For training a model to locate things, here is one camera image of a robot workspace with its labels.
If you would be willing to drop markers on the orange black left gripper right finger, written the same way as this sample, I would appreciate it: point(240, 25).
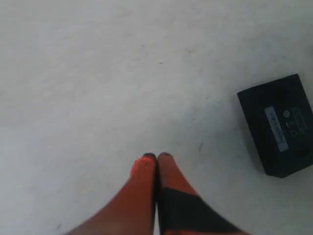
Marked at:
point(181, 211)

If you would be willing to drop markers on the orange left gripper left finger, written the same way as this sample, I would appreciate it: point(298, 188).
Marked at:
point(132, 210)

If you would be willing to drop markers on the black rectangular network box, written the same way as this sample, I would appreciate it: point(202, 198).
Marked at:
point(280, 120)

